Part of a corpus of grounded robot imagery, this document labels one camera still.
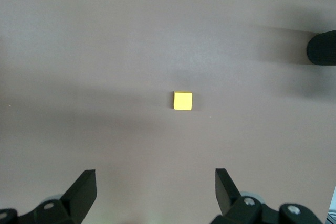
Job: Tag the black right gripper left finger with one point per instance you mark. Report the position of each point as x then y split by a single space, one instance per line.
78 197

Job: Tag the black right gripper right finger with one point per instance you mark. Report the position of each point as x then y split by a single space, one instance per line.
231 200

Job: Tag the yellow wooden cube block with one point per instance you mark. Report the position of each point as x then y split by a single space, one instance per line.
183 100

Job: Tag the black rounded object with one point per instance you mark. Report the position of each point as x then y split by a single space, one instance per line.
324 48

